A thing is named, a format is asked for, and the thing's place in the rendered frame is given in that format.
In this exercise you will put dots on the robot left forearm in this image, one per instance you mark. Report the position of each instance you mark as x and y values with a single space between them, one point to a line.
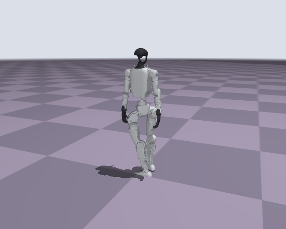
125 100

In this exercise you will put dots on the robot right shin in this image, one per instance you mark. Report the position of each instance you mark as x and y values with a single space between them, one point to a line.
150 151

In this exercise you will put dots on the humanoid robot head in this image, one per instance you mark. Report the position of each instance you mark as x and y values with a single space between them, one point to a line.
141 52

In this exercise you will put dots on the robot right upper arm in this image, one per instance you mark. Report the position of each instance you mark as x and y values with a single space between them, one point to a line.
154 78

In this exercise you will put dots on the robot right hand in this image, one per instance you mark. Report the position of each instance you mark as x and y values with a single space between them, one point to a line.
158 118

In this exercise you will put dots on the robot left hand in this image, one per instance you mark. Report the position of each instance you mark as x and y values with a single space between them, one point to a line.
124 114

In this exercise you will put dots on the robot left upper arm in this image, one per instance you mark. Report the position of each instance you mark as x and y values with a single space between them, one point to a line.
127 88

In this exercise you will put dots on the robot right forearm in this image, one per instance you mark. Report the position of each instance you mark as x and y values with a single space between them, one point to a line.
157 100

